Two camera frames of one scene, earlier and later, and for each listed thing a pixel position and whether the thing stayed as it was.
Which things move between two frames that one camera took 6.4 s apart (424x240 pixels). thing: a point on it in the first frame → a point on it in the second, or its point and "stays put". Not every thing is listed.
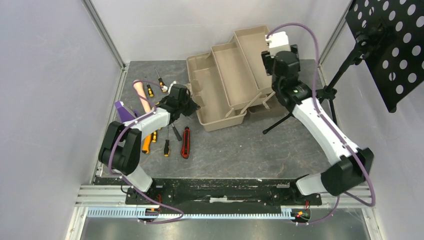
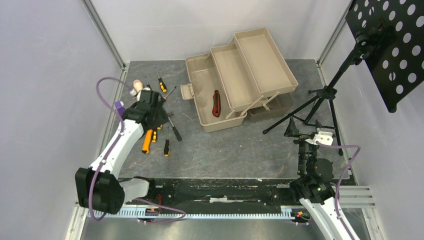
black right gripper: [267, 60] → [305, 136]
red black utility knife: [185, 147] → [216, 108]
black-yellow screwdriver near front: [166, 148] stays put
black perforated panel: [390, 34] stays put
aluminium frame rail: [103, 32] stays put
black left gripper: [193, 107] → [161, 116]
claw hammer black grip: [177, 134] stays put
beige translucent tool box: [231, 83] stays put
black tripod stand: [325, 94] stays put
